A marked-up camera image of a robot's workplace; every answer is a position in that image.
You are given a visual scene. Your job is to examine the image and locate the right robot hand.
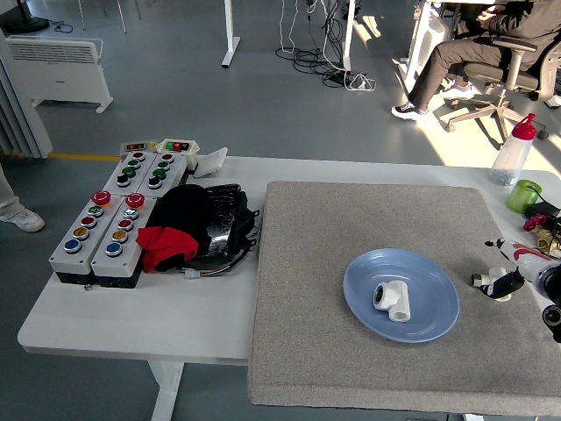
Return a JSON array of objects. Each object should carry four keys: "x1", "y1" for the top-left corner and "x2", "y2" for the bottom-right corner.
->
[{"x1": 480, "y1": 238, "x2": 555, "y2": 301}]

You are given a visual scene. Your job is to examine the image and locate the white tee fitting metal thread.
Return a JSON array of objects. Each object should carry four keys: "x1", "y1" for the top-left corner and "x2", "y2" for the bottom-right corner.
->
[{"x1": 471, "y1": 266, "x2": 512, "y2": 303}]

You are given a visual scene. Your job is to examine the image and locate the large white tee pipe fitting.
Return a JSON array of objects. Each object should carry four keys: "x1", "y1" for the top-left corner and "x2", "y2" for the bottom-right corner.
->
[{"x1": 373, "y1": 279, "x2": 412, "y2": 323}]

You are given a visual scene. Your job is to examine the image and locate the blue ceramic plate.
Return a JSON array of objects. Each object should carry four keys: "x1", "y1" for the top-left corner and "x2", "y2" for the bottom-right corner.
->
[{"x1": 343, "y1": 248, "x2": 461, "y2": 345}]

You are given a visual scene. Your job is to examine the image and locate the black power adapter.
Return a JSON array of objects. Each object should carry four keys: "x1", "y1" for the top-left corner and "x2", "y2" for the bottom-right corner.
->
[{"x1": 523, "y1": 200, "x2": 561, "y2": 225}]

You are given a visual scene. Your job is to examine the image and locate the green translucent cup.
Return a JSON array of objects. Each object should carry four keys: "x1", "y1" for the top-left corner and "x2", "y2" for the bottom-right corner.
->
[{"x1": 506, "y1": 179, "x2": 543, "y2": 215}]

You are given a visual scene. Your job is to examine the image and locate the clear bottle red cap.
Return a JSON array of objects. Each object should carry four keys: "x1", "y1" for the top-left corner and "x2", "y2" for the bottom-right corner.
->
[{"x1": 488, "y1": 112, "x2": 536, "y2": 187}]

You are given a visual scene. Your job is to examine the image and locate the grey office chair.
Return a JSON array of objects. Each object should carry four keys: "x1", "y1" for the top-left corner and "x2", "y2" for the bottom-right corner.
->
[{"x1": 444, "y1": 34, "x2": 561, "y2": 146}]

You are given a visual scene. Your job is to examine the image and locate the grey-brown felt mat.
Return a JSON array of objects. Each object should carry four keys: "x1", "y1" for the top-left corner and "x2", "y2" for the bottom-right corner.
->
[{"x1": 247, "y1": 181, "x2": 561, "y2": 417}]

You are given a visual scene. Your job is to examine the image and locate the seated person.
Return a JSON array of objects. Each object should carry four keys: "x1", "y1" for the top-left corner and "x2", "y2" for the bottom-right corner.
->
[{"x1": 390, "y1": 0, "x2": 561, "y2": 122}]

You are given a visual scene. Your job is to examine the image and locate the white desk leg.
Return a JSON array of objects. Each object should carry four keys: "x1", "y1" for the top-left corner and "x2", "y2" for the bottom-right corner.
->
[
  {"x1": 220, "y1": 0, "x2": 241, "y2": 68},
  {"x1": 340, "y1": 0, "x2": 356, "y2": 72}
]

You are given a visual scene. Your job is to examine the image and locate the black foil-wrapped device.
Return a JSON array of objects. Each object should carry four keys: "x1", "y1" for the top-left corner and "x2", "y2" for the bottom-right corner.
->
[{"x1": 192, "y1": 182, "x2": 262, "y2": 260}]

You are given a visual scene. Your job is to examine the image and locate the white plastic cover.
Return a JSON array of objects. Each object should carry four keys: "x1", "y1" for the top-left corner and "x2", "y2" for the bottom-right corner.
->
[{"x1": 192, "y1": 146, "x2": 228, "y2": 179}]

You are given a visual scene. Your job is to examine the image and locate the black cloth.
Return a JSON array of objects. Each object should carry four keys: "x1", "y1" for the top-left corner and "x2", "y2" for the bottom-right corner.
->
[{"x1": 144, "y1": 183, "x2": 212, "y2": 273}]

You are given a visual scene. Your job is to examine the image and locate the red cloth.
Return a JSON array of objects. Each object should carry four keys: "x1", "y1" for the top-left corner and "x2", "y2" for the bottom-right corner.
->
[{"x1": 135, "y1": 226, "x2": 199, "y2": 273}]

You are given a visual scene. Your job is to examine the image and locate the grey box red green buttons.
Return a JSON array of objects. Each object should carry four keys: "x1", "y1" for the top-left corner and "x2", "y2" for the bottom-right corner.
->
[
  {"x1": 101, "y1": 151, "x2": 158, "y2": 195},
  {"x1": 136, "y1": 152, "x2": 188, "y2": 195}
]

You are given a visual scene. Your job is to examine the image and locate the white table leg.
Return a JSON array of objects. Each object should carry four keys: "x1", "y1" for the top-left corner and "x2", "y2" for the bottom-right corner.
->
[{"x1": 147, "y1": 361, "x2": 185, "y2": 421}]

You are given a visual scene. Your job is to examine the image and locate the grey box emergency stop button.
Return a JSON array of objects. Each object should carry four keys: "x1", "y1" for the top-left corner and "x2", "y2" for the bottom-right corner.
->
[
  {"x1": 89, "y1": 193, "x2": 158, "y2": 289},
  {"x1": 47, "y1": 191, "x2": 124, "y2": 285}
]

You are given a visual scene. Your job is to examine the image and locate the white panel heater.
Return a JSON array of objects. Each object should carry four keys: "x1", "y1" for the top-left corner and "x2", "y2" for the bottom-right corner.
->
[{"x1": 6, "y1": 34, "x2": 114, "y2": 114}]

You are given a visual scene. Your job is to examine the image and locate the standing person's leg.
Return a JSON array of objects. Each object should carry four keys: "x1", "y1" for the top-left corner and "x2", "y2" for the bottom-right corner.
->
[{"x1": 0, "y1": 161, "x2": 46, "y2": 232}]

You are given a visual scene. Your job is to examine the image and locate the white ribbed partition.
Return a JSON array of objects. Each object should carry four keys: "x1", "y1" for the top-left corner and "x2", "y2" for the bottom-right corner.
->
[{"x1": 0, "y1": 28, "x2": 54, "y2": 160}]

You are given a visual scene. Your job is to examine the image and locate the black fan base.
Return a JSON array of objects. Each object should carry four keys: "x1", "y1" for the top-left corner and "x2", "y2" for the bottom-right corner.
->
[{"x1": 3, "y1": 0, "x2": 50, "y2": 32}]

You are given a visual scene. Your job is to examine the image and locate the brass valve red handle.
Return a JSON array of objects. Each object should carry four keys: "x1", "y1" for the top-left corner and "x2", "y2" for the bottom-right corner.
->
[{"x1": 522, "y1": 213, "x2": 561, "y2": 253}]

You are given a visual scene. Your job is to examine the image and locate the white desk frame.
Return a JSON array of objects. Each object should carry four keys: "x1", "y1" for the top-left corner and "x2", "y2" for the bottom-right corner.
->
[{"x1": 399, "y1": 0, "x2": 451, "y2": 89}]

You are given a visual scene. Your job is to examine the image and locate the black floor cable bundle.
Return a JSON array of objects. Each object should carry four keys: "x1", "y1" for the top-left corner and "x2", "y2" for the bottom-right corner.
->
[{"x1": 274, "y1": 0, "x2": 352, "y2": 87}]

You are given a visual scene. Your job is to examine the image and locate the white connector with wires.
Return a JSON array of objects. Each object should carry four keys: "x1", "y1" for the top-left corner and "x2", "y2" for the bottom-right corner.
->
[{"x1": 177, "y1": 252, "x2": 246, "y2": 280}]

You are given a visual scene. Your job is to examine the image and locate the white switch box green red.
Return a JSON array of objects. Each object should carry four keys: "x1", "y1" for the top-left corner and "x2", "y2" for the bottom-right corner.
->
[{"x1": 156, "y1": 138, "x2": 202, "y2": 168}]

